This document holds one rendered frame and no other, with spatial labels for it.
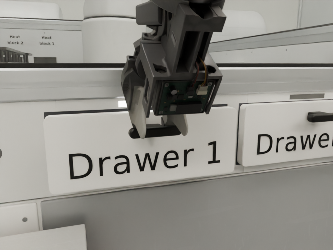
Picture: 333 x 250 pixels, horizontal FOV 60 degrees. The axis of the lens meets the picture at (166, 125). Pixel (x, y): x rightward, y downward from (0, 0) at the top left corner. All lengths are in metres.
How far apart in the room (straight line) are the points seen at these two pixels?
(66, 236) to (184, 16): 0.34
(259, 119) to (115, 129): 0.25
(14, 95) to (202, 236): 0.39
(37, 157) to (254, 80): 0.37
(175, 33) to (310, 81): 0.40
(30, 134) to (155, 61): 0.24
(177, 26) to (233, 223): 0.43
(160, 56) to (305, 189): 0.47
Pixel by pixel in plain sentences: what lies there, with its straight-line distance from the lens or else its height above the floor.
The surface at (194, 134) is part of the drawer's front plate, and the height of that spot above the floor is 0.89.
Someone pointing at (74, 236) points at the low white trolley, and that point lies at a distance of 0.45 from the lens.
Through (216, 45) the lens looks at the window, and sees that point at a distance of 0.51.
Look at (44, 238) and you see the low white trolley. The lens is 0.46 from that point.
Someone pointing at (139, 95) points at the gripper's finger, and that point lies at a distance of 0.36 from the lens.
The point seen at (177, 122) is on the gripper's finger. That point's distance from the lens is 0.38.
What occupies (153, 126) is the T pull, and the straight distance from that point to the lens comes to 0.40.
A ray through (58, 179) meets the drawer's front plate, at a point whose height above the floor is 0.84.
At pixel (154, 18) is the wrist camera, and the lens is 0.31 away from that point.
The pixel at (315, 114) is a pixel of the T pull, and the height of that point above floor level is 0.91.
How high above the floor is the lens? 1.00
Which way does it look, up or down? 12 degrees down
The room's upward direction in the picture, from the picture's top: straight up
